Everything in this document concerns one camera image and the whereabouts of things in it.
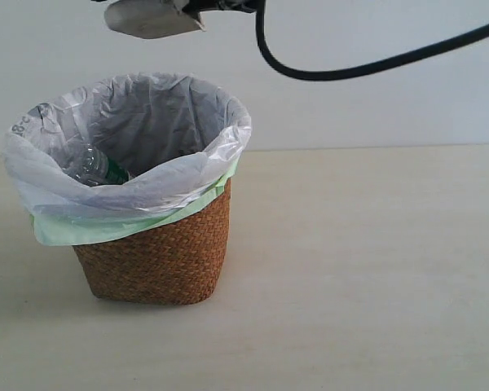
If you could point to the grey pulp cardboard tray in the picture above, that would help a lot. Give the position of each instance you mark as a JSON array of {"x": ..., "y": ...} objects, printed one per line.
[{"x": 149, "y": 19}]

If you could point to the green label water bottle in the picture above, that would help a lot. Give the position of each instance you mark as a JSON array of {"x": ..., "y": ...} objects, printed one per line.
[{"x": 92, "y": 167}]

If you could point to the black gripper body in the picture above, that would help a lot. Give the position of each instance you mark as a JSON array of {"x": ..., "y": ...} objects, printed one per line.
[{"x": 198, "y": 6}]

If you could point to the light green plastic bag liner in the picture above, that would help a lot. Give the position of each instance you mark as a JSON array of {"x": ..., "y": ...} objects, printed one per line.
[{"x": 63, "y": 231}]

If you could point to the woven brown wicker basket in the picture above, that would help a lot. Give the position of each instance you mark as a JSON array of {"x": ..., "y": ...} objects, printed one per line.
[{"x": 175, "y": 264}]

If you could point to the translucent white bin liner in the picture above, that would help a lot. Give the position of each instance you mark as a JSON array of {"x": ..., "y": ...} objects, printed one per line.
[{"x": 177, "y": 135}]

